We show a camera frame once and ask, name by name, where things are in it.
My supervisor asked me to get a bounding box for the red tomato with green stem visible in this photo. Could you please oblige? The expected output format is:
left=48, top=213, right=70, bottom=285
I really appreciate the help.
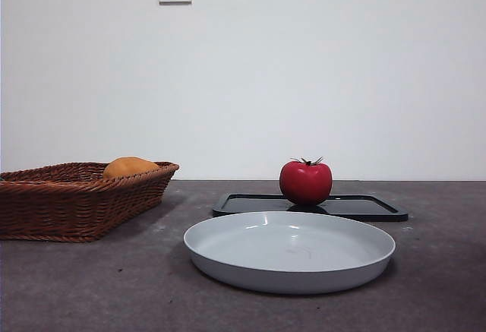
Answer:
left=279, top=156, right=333, bottom=207

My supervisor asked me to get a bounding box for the white round plate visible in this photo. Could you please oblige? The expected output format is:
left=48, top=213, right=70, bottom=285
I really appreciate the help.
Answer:
left=183, top=210, right=397, bottom=296

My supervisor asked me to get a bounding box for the yellow-orange potato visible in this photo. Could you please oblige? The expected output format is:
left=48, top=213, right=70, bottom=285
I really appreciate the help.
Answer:
left=102, top=157, right=161, bottom=181

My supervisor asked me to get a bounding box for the dark green rectangular tray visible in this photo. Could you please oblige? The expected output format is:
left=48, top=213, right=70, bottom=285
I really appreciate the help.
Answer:
left=212, top=192, right=409, bottom=223

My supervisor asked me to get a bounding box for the brown wicker basket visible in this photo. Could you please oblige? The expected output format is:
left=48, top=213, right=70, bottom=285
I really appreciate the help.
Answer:
left=0, top=161, right=180, bottom=242

